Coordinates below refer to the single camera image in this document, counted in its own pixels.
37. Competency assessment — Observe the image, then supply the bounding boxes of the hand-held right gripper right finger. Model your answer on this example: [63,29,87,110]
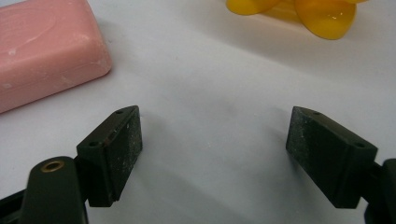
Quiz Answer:
[285,105,396,224]

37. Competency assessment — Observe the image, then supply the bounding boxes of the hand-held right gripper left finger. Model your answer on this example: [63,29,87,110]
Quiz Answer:
[18,105,144,224]

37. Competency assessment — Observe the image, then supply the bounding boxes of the pink soap bar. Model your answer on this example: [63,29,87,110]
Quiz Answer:
[0,0,113,115]

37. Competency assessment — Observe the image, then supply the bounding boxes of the yellow plastic toy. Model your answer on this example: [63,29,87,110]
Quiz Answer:
[225,0,368,41]

